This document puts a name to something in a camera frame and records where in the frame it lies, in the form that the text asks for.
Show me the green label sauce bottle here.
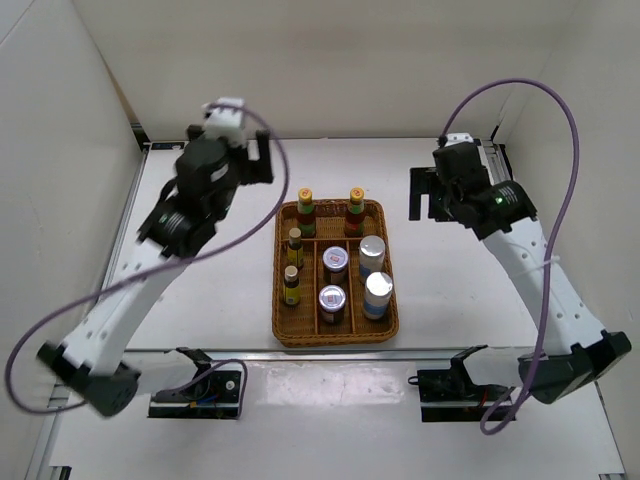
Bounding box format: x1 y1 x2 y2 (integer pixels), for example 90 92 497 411
296 187 316 238

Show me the red label sauce bottle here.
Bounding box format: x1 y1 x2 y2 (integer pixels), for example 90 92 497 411
344 187 366 236

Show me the small yellow label bottle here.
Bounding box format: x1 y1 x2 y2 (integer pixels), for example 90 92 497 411
287 227 304 270

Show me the dark jar white lid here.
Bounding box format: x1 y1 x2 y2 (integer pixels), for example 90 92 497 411
318 285 347 324
322 246 349 285

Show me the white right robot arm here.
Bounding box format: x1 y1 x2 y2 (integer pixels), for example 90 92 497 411
409 136 632 404

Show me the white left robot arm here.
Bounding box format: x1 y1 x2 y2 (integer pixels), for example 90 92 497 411
37 126 273 417

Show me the left table edge label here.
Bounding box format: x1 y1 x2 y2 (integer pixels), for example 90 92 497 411
150 141 185 151

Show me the brown wicker basket tray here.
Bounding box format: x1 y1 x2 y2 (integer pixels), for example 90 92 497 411
272 199 400 348

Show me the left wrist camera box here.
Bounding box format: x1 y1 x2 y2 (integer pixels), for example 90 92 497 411
202 97 247 148

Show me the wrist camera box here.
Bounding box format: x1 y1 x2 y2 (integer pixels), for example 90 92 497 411
202 97 247 148
438 133 475 148

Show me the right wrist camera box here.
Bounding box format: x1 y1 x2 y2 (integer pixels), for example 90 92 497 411
438 133 475 148

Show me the aluminium frame rail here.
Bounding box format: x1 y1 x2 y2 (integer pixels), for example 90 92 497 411
122 346 533 363

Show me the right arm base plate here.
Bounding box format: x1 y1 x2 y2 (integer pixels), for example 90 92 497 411
407 345 524 423

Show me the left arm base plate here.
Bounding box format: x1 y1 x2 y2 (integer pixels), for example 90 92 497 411
147 347 248 420

